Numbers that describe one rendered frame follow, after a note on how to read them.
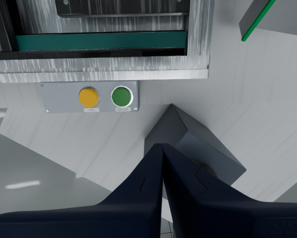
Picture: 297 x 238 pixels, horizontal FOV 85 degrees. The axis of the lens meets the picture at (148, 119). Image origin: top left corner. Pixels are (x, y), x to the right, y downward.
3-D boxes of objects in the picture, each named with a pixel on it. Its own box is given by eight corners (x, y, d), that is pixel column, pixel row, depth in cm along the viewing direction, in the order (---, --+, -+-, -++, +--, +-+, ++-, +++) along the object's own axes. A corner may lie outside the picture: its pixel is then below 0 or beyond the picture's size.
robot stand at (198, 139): (180, 161, 52) (198, 217, 33) (144, 139, 49) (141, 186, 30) (208, 128, 48) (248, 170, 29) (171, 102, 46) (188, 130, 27)
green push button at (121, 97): (131, 104, 36) (131, 106, 34) (114, 105, 36) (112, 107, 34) (131, 86, 35) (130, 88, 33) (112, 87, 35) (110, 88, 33)
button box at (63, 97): (140, 105, 42) (139, 112, 36) (59, 106, 42) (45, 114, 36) (139, 77, 39) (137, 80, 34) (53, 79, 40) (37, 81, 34)
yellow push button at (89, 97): (101, 105, 36) (98, 107, 34) (83, 105, 36) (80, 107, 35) (98, 87, 35) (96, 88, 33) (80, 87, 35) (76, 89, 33)
